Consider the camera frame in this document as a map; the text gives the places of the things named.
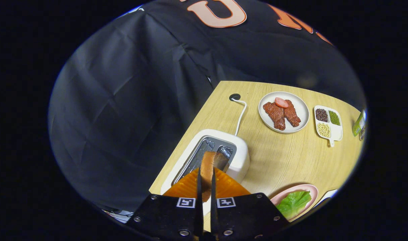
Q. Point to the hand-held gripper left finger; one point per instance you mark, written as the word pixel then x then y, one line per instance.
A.
pixel 200 214

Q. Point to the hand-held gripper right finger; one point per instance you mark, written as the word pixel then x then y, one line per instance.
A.
pixel 213 214

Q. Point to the toasted bread slice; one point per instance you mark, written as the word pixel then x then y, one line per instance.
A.
pixel 207 167

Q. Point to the green lettuce leaf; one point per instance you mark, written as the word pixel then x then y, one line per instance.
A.
pixel 292 204

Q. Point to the white toaster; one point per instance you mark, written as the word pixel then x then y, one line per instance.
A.
pixel 240 157

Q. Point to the pink plate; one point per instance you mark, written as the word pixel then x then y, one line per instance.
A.
pixel 311 190

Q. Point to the white square dish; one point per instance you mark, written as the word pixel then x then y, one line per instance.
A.
pixel 327 195

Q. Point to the brown meat piece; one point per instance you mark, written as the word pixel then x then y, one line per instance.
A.
pixel 276 115
pixel 292 115

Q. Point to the black backdrop cloth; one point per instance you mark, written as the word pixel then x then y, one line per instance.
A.
pixel 123 117

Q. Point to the red sausage slice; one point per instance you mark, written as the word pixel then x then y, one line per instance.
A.
pixel 281 102

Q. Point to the grey round plate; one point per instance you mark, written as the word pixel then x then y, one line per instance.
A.
pixel 299 107

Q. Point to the yellow soybeans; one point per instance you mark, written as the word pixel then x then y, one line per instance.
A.
pixel 323 130

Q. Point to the dark red beans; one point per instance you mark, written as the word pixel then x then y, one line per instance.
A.
pixel 321 115

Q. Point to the white divided dish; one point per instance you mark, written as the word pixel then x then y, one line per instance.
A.
pixel 336 132

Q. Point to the green mung beans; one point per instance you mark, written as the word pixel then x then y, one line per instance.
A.
pixel 334 117

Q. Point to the green label metal bottle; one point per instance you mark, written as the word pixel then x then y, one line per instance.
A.
pixel 359 124

